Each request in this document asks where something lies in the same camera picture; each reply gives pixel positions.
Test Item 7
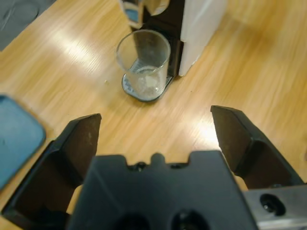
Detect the clear drinking glass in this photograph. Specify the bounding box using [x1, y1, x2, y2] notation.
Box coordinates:
[116, 30, 171, 101]

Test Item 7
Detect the black drip tray metal grate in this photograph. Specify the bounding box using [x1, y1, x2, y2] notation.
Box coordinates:
[121, 71, 172, 103]

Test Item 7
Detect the white capsule coffee machine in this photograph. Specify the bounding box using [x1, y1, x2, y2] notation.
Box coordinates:
[118, 0, 228, 78]

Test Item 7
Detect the blue plastic tray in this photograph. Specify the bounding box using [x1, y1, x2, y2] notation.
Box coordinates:
[0, 94, 46, 190]

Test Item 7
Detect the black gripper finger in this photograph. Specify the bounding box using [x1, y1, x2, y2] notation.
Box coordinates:
[210, 105, 307, 191]
[1, 114, 102, 230]

